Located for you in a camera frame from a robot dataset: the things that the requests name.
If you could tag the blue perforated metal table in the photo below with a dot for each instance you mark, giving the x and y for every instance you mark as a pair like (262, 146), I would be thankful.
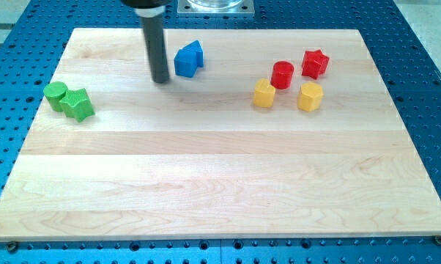
(404, 38)

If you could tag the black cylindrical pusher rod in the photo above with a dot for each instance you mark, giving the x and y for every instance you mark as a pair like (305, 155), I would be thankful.
(156, 48)

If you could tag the blue triangular prism block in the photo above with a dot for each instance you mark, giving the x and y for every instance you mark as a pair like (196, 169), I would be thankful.
(195, 47)

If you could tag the blue cube block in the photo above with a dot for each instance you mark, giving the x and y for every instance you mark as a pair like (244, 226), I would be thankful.
(185, 63)

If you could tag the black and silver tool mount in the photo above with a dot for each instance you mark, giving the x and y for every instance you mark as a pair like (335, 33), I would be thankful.
(147, 8)

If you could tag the green cylinder block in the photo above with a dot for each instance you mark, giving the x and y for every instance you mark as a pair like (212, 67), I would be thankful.
(54, 92)

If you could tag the green star block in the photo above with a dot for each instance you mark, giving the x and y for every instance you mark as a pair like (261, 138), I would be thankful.
(76, 104)

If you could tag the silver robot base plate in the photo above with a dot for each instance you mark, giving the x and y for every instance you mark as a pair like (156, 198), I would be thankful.
(230, 8)

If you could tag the red cylinder block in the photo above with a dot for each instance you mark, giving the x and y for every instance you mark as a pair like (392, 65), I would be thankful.
(282, 75)

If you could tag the yellow heart block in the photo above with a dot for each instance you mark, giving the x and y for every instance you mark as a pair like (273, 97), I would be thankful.
(264, 93)

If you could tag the light wooden board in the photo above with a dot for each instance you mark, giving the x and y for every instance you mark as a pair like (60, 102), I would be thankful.
(195, 158)

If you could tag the yellow hexagon block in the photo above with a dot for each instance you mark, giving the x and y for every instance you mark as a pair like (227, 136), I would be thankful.
(310, 96)

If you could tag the red star block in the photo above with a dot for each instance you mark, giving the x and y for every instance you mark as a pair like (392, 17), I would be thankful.
(314, 64)

